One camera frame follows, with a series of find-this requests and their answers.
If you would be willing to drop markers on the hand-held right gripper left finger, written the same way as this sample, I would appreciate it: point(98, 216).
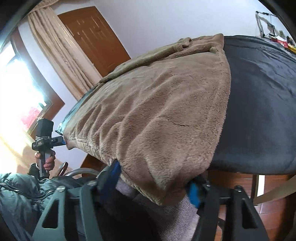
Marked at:
point(114, 171)

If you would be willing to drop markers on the beige fleece garment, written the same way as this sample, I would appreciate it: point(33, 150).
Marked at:
point(150, 115)

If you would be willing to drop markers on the grey trousers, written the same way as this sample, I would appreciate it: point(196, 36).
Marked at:
point(161, 217)

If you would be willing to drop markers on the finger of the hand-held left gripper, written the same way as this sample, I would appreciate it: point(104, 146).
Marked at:
point(57, 141)

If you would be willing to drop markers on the bright window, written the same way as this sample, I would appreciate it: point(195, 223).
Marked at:
point(20, 88)

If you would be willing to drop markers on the dark puffer jacket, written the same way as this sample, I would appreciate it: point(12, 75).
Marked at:
point(69, 181)

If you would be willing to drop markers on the red flat box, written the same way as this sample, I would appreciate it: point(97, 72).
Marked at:
point(279, 41)

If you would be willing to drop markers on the person's left forearm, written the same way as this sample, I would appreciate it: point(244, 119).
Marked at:
point(16, 185)

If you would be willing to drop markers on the beige curtain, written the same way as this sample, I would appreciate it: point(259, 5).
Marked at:
point(62, 53)

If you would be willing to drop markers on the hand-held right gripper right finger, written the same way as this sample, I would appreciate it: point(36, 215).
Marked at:
point(193, 193)

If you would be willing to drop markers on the beige curved chair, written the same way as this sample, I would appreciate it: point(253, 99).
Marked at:
point(277, 194)

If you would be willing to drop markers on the dark table cover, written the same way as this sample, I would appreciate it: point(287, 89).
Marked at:
point(261, 104)

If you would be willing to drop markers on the brown wooden door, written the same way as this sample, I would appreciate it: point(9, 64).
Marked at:
point(97, 39)

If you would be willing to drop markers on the person's left hand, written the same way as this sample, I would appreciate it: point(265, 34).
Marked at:
point(49, 163)

